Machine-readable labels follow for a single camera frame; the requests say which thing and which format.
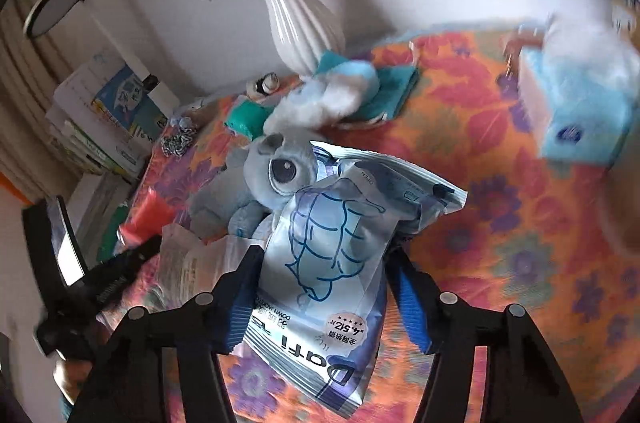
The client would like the plaid scrunchie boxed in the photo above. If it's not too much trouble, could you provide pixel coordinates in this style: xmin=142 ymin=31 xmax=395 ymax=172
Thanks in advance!
xmin=160 ymin=128 xmax=198 ymax=159

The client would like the blue white plastic package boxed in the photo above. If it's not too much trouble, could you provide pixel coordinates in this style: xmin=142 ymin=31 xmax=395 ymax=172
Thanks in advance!
xmin=244 ymin=142 xmax=468 ymax=419

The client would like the teal cloth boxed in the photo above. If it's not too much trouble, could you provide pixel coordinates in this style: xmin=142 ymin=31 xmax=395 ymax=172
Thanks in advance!
xmin=224 ymin=100 xmax=273 ymax=140

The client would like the teal towel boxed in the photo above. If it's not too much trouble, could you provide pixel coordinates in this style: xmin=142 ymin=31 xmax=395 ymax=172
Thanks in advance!
xmin=314 ymin=52 xmax=419 ymax=124

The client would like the red soft object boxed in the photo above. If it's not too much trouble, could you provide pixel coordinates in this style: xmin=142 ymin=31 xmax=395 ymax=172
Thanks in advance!
xmin=118 ymin=188 xmax=176 ymax=247

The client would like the left hand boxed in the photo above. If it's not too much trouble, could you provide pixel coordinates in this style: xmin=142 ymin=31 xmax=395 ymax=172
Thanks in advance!
xmin=53 ymin=354 xmax=93 ymax=405

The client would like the clear plastic bag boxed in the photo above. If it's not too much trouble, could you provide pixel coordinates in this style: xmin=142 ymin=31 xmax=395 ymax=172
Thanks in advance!
xmin=156 ymin=224 xmax=262 ymax=309

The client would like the floral orange tablecloth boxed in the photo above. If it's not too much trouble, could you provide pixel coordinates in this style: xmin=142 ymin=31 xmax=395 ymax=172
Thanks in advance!
xmin=129 ymin=31 xmax=639 ymax=422

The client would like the stack of books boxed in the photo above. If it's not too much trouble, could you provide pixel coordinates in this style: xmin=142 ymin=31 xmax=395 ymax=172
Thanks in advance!
xmin=46 ymin=50 xmax=167 ymax=180

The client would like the small blue pompom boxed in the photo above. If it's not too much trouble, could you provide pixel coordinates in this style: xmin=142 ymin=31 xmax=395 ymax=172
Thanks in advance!
xmin=169 ymin=117 xmax=193 ymax=131

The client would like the blue plush toy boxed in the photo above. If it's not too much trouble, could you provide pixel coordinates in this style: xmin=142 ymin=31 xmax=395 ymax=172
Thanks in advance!
xmin=189 ymin=128 xmax=322 ymax=240

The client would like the beige curtain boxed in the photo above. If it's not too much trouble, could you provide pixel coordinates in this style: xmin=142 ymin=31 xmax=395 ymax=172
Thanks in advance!
xmin=0 ymin=0 xmax=81 ymax=202

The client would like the small black white figurine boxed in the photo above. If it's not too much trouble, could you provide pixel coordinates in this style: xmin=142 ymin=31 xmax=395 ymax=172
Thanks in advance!
xmin=245 ymin=72 xmax=280 ymax=100

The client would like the blue tissue box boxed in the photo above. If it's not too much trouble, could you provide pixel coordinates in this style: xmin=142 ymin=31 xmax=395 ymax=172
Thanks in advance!
xmin=518 ymin=15 xmax=639 ymax=165

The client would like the white blue fluffy plush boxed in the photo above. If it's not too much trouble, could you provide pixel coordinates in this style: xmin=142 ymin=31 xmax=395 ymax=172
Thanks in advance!
xmin=262 ymin=60 xmax=380 ymax=135

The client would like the white ribbed vase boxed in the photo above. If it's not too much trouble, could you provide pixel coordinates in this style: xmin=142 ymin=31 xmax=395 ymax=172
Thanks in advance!
xmin=265 ymin=0 xmax=346 ymax=76

